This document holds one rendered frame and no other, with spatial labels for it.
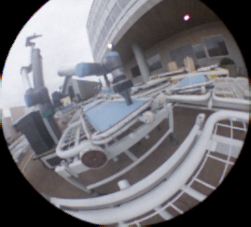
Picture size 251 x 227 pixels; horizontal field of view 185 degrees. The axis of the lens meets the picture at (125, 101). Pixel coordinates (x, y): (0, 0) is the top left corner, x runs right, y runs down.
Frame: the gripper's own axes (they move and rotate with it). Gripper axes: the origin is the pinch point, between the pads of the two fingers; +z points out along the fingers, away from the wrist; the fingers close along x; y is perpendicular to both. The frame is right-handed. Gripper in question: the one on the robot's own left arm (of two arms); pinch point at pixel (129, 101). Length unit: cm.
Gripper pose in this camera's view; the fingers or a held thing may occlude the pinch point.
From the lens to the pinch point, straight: 51.2
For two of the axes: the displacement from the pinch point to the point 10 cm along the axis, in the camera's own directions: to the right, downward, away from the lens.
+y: 5.9, -0.1, -8.1
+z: 3.4, 9.1, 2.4
